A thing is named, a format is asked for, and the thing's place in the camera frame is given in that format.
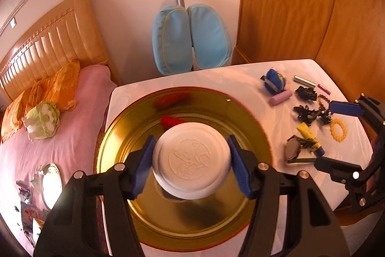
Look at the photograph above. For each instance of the white wall switch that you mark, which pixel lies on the white wall switch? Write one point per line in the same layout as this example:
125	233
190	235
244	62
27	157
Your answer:
12	23

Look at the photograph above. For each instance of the tan padded headboard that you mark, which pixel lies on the tan padded headboard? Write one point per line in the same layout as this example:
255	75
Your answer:
60	34

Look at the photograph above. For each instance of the silver metal tube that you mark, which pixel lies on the silver metal tube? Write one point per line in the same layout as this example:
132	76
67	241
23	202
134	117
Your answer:
303	80

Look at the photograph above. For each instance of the cabbage plush toy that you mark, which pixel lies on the cabbage plush toy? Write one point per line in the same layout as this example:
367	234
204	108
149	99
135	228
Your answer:
42	120

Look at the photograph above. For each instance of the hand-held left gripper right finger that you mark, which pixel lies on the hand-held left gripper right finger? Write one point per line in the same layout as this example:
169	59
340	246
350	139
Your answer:
240	166

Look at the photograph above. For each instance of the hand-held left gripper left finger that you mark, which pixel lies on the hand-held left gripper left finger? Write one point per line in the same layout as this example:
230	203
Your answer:
144	166

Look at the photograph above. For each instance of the round gold tin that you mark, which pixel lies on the round gold tin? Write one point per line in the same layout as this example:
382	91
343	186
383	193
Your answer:
210	214

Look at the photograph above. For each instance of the white round embossed jar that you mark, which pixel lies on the white round embossed jar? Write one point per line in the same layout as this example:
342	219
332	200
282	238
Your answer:
189	154

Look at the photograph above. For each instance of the black pearl hair clip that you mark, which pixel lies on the black pearl hair clip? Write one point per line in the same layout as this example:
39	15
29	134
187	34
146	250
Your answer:
304	115

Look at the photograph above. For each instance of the small purple tube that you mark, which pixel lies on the small purple tube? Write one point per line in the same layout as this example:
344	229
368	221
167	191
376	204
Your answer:
323	89

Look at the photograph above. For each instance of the round silver mirror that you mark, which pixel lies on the round silver mirror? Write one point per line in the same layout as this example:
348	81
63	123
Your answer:
52	184

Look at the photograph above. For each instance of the white small ornament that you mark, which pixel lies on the white small ornament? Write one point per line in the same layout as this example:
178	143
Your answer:
36	181

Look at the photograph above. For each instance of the pink cylinder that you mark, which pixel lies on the pink cylinder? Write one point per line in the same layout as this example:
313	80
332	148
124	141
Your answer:
280	98

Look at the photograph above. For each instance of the yellow cream tube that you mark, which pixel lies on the yellow cream tube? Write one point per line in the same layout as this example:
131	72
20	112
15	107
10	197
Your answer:
308	133

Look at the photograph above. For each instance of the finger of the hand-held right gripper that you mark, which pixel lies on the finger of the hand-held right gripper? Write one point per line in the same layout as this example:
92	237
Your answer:
334	163
344	108

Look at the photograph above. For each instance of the large orange pillow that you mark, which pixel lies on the large orange pillow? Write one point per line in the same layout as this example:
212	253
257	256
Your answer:
57	85

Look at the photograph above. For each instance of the blue chair backrest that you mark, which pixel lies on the blue chair backrest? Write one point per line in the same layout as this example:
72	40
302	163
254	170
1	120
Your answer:
174	40

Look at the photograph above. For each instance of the red small case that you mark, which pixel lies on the red small case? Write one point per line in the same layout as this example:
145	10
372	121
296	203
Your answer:
170	121

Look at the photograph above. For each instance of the small black hair clip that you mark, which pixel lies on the small black hair clip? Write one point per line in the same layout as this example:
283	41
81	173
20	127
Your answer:
325	117

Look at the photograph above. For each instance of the pink bed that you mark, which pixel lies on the pink bed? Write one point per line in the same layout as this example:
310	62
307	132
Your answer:
75	124

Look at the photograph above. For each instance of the blue pouch with fur pompom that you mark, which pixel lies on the blue pouch with fur pompom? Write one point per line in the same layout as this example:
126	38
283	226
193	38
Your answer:
273	79

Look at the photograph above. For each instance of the wooden wardrobe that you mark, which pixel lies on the wooden wardrobe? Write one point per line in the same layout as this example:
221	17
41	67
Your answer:
285	4

